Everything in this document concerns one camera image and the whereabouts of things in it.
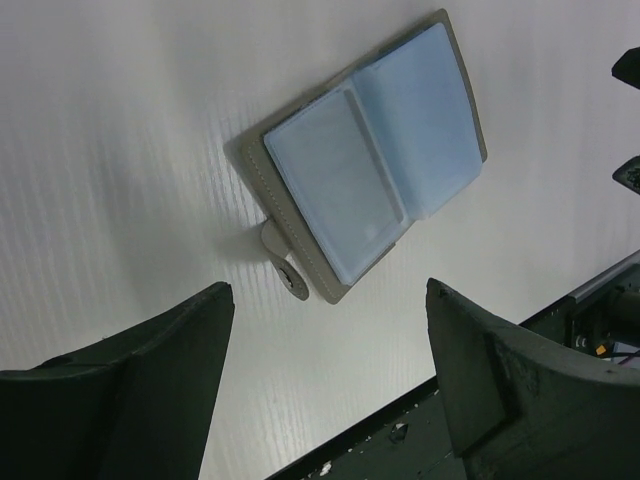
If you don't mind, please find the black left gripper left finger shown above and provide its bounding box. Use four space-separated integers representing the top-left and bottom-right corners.
1 282 235 479

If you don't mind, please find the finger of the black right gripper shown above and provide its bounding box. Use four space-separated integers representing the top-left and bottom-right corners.
612 155 640 194
611 47 640 90

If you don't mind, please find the grey card holder wallet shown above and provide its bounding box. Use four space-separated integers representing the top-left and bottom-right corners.
229 9 488 304

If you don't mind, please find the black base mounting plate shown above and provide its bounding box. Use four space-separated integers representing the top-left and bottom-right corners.
274 286 571 479

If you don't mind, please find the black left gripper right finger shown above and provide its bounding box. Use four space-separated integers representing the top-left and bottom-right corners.
426 278 639 479

